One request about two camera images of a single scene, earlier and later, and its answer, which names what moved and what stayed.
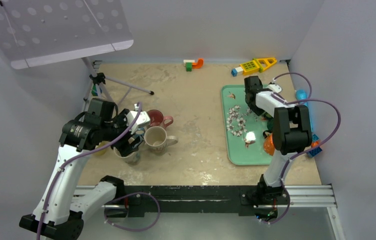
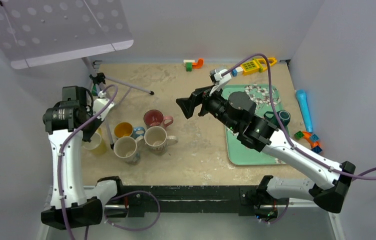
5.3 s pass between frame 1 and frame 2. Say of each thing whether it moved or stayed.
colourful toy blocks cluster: stayed
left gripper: moved
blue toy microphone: stayed
